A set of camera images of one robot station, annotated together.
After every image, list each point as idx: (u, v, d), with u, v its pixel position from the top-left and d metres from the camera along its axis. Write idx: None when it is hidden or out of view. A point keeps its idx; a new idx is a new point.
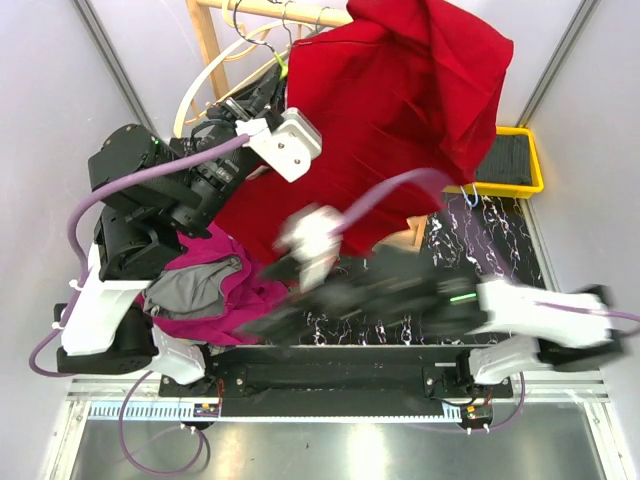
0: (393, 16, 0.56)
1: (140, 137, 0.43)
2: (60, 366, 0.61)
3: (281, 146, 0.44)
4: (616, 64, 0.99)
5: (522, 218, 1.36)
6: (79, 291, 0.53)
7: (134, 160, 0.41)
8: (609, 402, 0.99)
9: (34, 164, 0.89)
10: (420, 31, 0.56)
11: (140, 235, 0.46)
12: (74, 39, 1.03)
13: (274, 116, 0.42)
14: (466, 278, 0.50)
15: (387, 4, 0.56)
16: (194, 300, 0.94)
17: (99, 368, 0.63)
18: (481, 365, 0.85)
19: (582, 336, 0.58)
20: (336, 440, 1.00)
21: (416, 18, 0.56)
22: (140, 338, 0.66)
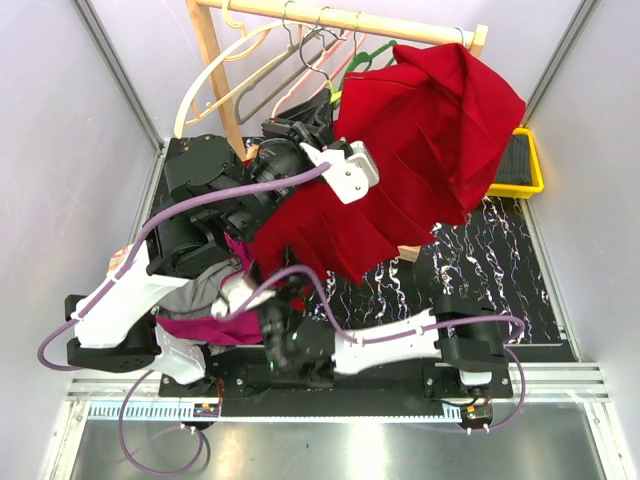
0: (441, 65, 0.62)
1: (220, 145, 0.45)
2: (70, 358, 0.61)
3: (347, 174, 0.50)
4: (617, 63, 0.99)
5: (522, 218, 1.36)
6: (113, 283, 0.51)
7: (215, 167, 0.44)
8: (609, 402, 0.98)
9: (34, 163, 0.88)
10: (456, 85, 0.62)
11: (197, 235, 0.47)
12: (74, 37, 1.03)
13: (347, 149, 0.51)
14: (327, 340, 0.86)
15: (430, 56, 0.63)
16: (195, 300, 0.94)
17: (106, 364, 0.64)
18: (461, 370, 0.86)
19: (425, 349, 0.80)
20: (336, 440, 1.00)
21: (454, 73, 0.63)
22: (145, 337, 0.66)
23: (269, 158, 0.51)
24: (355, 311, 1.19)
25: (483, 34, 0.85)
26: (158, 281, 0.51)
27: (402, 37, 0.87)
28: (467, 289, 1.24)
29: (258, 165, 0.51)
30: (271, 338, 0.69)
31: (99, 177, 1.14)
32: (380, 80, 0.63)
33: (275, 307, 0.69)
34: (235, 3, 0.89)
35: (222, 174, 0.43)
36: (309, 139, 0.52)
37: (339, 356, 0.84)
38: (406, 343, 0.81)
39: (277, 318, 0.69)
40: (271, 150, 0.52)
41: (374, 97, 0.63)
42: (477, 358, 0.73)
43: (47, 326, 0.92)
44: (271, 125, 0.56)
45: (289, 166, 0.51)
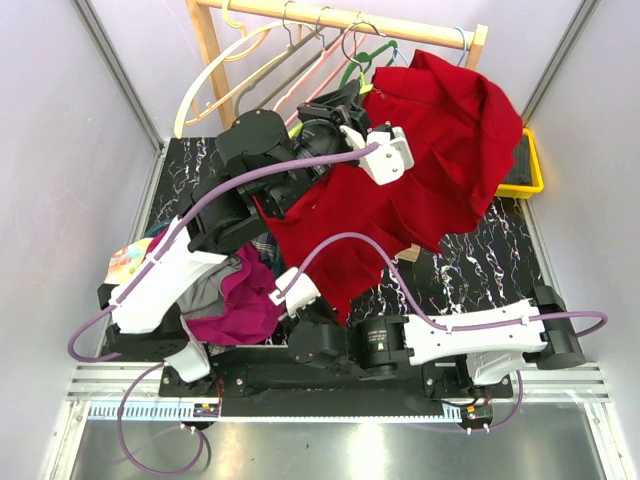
0: (459, 81, 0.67)
1: (272, 120, 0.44)
2: (112, 341, 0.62)
3: (387, 156, 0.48)
4: (617, 63, 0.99)
5: (522, 218, 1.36)
6: (154, 264, 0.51)
7: (270, 138, 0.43)
8: (609, 402, 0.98)
9: (33, 162, 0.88)
10: (471, 105, 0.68)
11: (239, 209, 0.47)
12: (74, 36, 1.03)
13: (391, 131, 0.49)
14: (385, 330, 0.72)
15: (448, 76, 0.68)
16: (195, 300, 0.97)
17: (142, 349, 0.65)
18: (478, 368, 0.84)
19: (526, 343, 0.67)
20: (336, 441, 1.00)
21: (470, 95, 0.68)
22: (177, 323, 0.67)
23: (309, 138, 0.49)
24: (355, 312, 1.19)
25: (483, 34, 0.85)
26: (199, 259, 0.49)
27: (402, 37, 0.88)
28: (468, 289, 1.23)
29: (297, 143, 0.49)
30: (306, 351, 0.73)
31: (99, 177, 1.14)
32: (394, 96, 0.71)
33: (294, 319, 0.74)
34: (235, 3, 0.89)
35: (277, 144, 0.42)
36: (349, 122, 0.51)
37: (415, 339, 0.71)
38: (504, 334, 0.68)
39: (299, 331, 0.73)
40: (311, 130, 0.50)
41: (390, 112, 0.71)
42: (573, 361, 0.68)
43: (46, 328, 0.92)
44: (305, 106, 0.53)
45: (327, 147, 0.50)
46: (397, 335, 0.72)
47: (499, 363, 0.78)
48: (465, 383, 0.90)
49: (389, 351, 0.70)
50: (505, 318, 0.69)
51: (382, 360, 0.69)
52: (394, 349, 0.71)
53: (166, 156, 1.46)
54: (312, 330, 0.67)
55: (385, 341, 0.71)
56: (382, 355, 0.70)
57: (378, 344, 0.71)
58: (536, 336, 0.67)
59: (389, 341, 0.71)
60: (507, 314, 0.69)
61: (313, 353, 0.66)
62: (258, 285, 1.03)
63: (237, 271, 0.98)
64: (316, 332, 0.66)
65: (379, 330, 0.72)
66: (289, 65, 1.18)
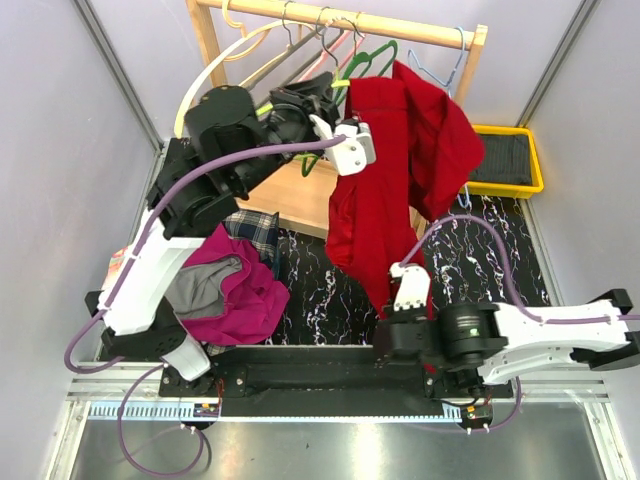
0: (422, 93, 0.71)
1: (239, 96, 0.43)
2: (109, 347, 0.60)
3: (350, 147, 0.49)
4: (617, 63, 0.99)
5: (522, 218, 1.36)
6: (133, 260, 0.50)
7: (239, 113, 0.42)
8: (609, 402, 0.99)
9: (33, 163, 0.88)
10: (434, 117, 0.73)
11: (209, 189, 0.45)
12: (74, 36, 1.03)
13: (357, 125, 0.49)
14: (472, 312, 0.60)
15: (418, 87, 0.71)
16: (195, 300, 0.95)
17: (141, 347, 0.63)
18: (495, 366, 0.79)
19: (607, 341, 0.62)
20: (337, 441, 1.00)
21: (434, 107, 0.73)
22: (172, 315, 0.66)
23: (279, 121, 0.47)
24: (355, 311, 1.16)
25: (483, 34, 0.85)
26: (179, 244, 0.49)
27: (402, 37, 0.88)
28: (467, 290, 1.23)
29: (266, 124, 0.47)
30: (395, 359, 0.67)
31: (99, 177, 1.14)
32: (372, 110, 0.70)
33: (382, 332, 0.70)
34: (235, 2, 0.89)
35: (248, 116, 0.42)
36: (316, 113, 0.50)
37: (511, 328, 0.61)
38: (590, 331, 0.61)
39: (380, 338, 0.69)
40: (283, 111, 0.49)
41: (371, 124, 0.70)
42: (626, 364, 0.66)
43: (47, 328, 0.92)
44: (278, 91, 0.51)
45: (295, 133, 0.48)
46: (488, 322, 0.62)
47: (529, 362, 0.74)
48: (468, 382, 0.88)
49: (481, 338, 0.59)
50: (587, 314, 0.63)
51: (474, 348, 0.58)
52: (485, 337, 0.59)
53: (166, 157, 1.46)
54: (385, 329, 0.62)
55: (476, 326, 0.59)
56: (466, 342, 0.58)
57: (469, 331, 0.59)
58: (621, 336, 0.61)
59: (480, 326, 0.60)
60: (589, 311, 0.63)
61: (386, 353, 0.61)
62: (258, 285, 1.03)
63: (237, 271, 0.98)
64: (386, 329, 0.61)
65: (465, 312, 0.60)
66: (289, 65, 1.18)
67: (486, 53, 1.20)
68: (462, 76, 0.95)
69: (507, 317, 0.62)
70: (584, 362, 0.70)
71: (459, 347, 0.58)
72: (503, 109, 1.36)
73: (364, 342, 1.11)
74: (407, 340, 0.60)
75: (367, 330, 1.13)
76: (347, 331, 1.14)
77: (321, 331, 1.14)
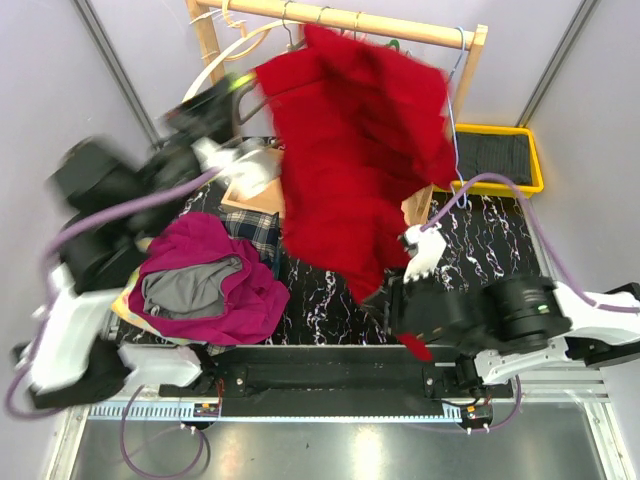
0: (340, 46, 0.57)
1: (93, 150, 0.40)
2: (35, 403, 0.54)
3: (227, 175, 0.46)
4: (617, 63, 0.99)
5: (522, 218, 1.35)
6: (45, 318, 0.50)
7: (104, 167, 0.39)
8: (609, 403, 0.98)
9: (33, 164, 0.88)
10: (363, 70, 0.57)
11: (106, 243, 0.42)
12: (74, 37, 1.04)
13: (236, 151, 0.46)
14: (536, 288, 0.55)
15: (331, 45, 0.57)
16: (195, 300, 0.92)
17: (76, 398, 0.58)
18: (493, 366, 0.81)
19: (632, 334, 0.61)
20: (337, 441, 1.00)
21: (359, 58, 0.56)
22: (112, 358, 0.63)
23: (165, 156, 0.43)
24: (355, 311, 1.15)
25: (483, 34, 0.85)
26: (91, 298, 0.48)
27: (403, 37, 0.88)
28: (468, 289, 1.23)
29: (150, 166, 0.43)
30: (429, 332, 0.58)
31: None
32: (281, 94, 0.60)
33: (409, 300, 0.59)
34: (235, 2, 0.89)
35: (115, 168, 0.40)
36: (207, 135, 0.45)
37: (572, 307, 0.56)
38: (624, 320, 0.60)
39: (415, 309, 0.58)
40: (166, 147, 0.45)
41: (288, 110, 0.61)
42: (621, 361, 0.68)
43: None
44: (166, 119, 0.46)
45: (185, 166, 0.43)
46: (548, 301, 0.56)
47: (527, 361, 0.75)
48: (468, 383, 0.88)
49: (548, 317, 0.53)
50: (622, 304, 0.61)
51: (536, 325, 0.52)
52: (552, 317, 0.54)
53: None
54: (435, 298, 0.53)
55: (543, 303, 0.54)
56: (530, 321, 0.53)
57: (538, 307, 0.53)
58: None
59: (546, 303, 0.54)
60: (620, 301, 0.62)
61: (439, 328, 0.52)
62: (258, 285, 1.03)
63: (237, 271, 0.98)
64: (439, 299, 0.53)
65: (532, 289, 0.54)
66: None
67: (486, 53, 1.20)
68: (462, 76, 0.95)
69: (566, 296, 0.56)
70: (579, 359, 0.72)
71: (523, 327, 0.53)
72: (503, 109, 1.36)
73: (364, 342, 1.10)
74: (465, 310, 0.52)
75: (367, 330, 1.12)
76: (347, 331, 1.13)
77: (321, 331, 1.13)
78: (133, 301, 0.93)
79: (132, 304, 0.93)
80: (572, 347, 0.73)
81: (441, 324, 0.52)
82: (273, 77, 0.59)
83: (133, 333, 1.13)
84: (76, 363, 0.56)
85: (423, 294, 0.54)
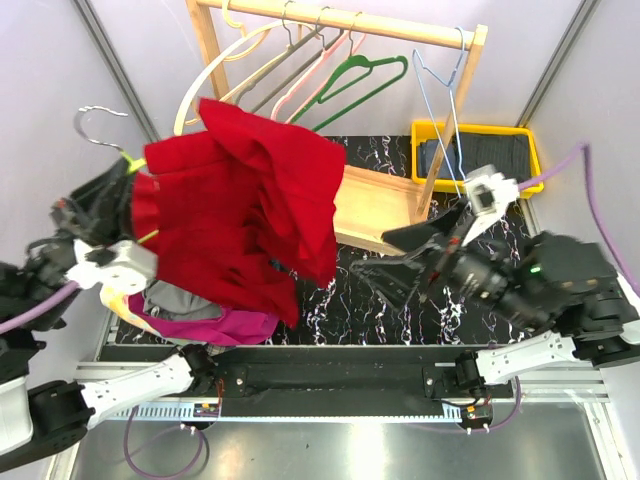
0: (242, 145, 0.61)
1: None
2: None
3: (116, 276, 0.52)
4: (617, 63, 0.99)
5: (522, 218, 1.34)
6: None
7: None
8: (609, 402, 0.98)
9: (33, 165, 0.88)
10: (260, 159, 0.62)
11: None
12: (74, 37, 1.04)
13: (103, 256, 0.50)
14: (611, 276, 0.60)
15: (228, 133, 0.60)
16: (194, 301, 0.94)
17: (34, 454, 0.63)
18: (496, 366, 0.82)
19: None
20: (338, 442, 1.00)
21: (255, 151, 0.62)
22: (66, 413, 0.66)
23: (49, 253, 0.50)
24: (355, 311, 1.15)
25: (483, 35, 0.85)
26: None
27: (402, 37, 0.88)
28: None
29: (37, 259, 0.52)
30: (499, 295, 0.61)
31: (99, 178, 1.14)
32: (172, 170, 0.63)
33: (473, 262, 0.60)
34: (234, 3, 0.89)
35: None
36: (84, 239, 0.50)
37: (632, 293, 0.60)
38: None
39: (485, 274, 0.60)
40: (48, 246, 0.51)
41: (175, 179, 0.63)
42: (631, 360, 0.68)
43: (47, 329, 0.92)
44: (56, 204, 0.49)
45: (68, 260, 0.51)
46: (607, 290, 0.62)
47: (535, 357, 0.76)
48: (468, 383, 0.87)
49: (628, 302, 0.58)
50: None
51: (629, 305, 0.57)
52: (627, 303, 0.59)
53: None
54: (561, 251, 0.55)
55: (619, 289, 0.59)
56: (605, 306, 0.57)
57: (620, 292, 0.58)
58: None
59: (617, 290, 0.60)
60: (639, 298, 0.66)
61: (591, 281, 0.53)
62: None
63: None
64: (582, 256, 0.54)
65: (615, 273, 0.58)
66: (289, 65, 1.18)
67: (486, 54, 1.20)
68: (462, 76, 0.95)
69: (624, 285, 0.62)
70: (585, 360, 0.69)
71: (604, 309, 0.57)
72: (503, 109, 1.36)
73: (364, 342, 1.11)
74: (594, 270, 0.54)
75: (367, 330, 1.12)
76: (347, 331, 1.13)
77: (321, 331, 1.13)
78: (133, 301, 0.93)
79: (132, 303, 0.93)
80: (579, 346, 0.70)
81: (577, 281, 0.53)
82: (163, 156, 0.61)
83: (133, 333, 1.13)
84: (19, 427, 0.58)
85: (562, 249, 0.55)
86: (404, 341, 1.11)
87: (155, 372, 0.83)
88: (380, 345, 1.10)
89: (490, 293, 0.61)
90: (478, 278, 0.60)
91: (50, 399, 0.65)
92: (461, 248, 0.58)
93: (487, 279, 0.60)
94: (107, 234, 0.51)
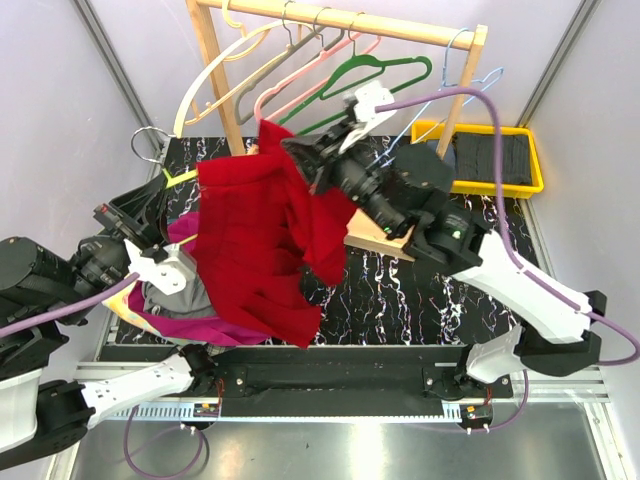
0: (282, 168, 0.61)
1: (25, 247, 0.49)
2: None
3: (163, 274, 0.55)
4: (618, 63, 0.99)
5: (522, 218, 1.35)
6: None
7: (22, 268, 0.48)
8: (609, 402, 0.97)
9: (34, 166, 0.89)
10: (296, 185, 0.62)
11: (20, 335, 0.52)
12: (73, 37, 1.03)
13: (160, 252, 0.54)
14: (469, 221, 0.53)
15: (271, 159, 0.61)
16: (195, 300, 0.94)
17: (34, 453, 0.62)
18: (473, 358, 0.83)
19: (566, 330, 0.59)
20: (338, 441, 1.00)
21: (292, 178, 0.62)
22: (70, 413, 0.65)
23: (95, 250, 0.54)
24: (355, 311, 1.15)
25: (483, 34, 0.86)
26: (11, 381, 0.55)
27: (402, 37, 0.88)
28: (467, 290, 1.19)
29: (84, 253, 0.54)
30: (368, 197, 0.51)
31: (99, 177, 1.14)
32: (220, 187, 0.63)
33: (353, 165, 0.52)
34: (234, 2, 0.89)
35: (31, 273, 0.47)
36: (133, 239, 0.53)
37: (490, 265, 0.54)
38: (554, 309, 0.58)
39: (363, 174, 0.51)
40: (93, 243, 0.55)
41: (222, 197, 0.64)
42: (553, 366, 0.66)
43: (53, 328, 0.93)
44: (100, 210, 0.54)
45: (116, 256, 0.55)
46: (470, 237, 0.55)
47: (494, 354, 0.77)
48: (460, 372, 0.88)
49: (462, 245, 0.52)
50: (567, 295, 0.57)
51: (462, 250, 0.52)
52: (464, 247, 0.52)
53: (166, 157, 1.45)
54: (424, 156, 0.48)
55: (463, 231, 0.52)
56: (443, 240, 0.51)
57: (454, 233, 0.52)
58: (578, 331, 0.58)
59: (467, 232, 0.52)
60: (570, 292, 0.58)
61: (427, 184, 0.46)
62: None
63: None
64: (444, 168, 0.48)
65: (457, 214, 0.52)
66: (290, 65, 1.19)
67: (487, 54, 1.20)
68: (462, 75, 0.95)
69: (493, 245, 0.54)
70: (517, 349, 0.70)
71: (445, 241, 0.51)
72: (503, 109, 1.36)
73: (364, 342, 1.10)
74: (442, 181, 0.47)
75: (366, 330, 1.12)
76: (347, 331, 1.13)
77: (320, 332, 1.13)
78: (133, 300, 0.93)
79: (131, 302, 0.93)
80: (521, 341, 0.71)
81: (414, 176, 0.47)
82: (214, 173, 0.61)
83: (133, 333, 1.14)
84: (26, 423, 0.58)
85: (424, 156, 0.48)
86: (404, 341, 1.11)
87: (155, 372, 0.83)
88: (380, 344, 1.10)
89: (360, 198, 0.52)
90: (351, 182, 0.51)
91: (51, 397, 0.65)
92: (334, 154, 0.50)
93: (364, 181, 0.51)
94: (153, 238, 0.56)
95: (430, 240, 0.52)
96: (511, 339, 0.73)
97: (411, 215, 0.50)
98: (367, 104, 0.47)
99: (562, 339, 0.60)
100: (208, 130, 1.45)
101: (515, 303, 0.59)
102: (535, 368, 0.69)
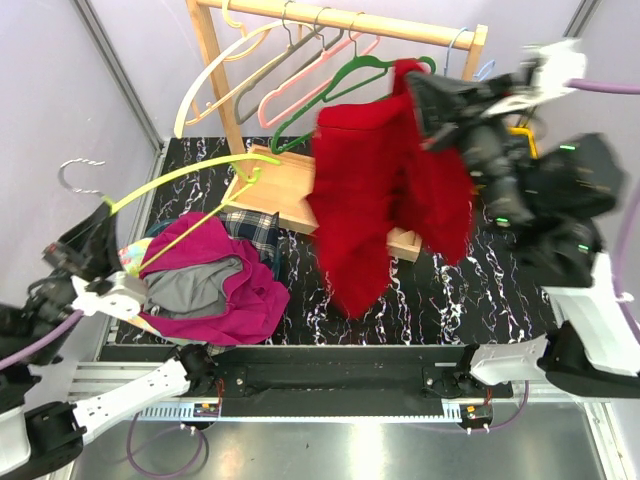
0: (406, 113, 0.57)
1: None
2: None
3: (113, 302, 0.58)
4: (619, 63, 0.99)
5: None
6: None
7: None
8: (608, 403, 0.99)
9: (34, 166, 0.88)
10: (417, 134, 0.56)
11: None
12: (73, 37, 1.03)
13: (104, 284, 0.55)
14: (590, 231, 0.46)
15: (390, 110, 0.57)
16: (194, 300, 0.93)
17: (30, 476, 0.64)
18: (483, 358, 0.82)
19: (619, 363, 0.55)
20: (337, 441, 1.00)
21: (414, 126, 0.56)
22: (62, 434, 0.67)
23: (47, 292, 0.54)
24: None
25: (482, 35, 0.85)
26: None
27: (402, 37, 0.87)
28: (467, 290, 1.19)
29: (39, 297, 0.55)
30: (496, 179, 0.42)
31: (99, 177, 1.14)
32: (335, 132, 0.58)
33: (489, 135, 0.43)
34: (235, 3, 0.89)
35: None
36: (81, 273, 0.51)
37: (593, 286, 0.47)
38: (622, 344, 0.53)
39: (497, 151, 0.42)
40: (45, 285, 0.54)
41: (336, 149, 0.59)
42: (580, 387, 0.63)
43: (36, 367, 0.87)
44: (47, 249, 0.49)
45: (69, 293, 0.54)
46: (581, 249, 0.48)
47: (507, 361, 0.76)
48: (461, 371, 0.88)
49: (586, 261, 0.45)
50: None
51: (584, 266, 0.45)
52: (584, 262, 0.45)
53: (166, 156, 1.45)
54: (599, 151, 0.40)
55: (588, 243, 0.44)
56: (570, 250, 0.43)
57: (581, 246, 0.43)
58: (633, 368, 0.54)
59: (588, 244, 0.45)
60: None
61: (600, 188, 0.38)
62: (259, 285, 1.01)
63: (238, 271, 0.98)
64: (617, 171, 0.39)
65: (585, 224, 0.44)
66: (289, 65, 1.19)
67: (487, 54, 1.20)
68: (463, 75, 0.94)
69: (605, 267, 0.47)
70: (543, 363, 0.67)
71: (572, 252, 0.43)
72: None
73: (364, 342, 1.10)
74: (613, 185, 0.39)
75: (367, 330, 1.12)
76: (347, 330, 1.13)
77: (320, 331, 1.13)
78: None
79: None
80: (545, 354, 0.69)
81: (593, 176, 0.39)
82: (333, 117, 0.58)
83: (134, 333, 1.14)
84: (19, 449, 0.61)
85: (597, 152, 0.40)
86: (404, 341, 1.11)
87: (148, 380, 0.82)
88: (380, 344, 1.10)
89: (482, 175, 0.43)
90: (480, 153, 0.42)
91: (44, 421, 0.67)
92: (475, 116, 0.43)
93: (497, 157, 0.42)
94: (104, 268, 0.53)
95: (555, 247, 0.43)
96: (533, 350, 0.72)
97: (554, 216, 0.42)
98: (558, 73, 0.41)
99: (610, 368, 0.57)
100: (208, 130, 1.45)
101: (585, 323, 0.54)
102: (559, 385, 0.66)
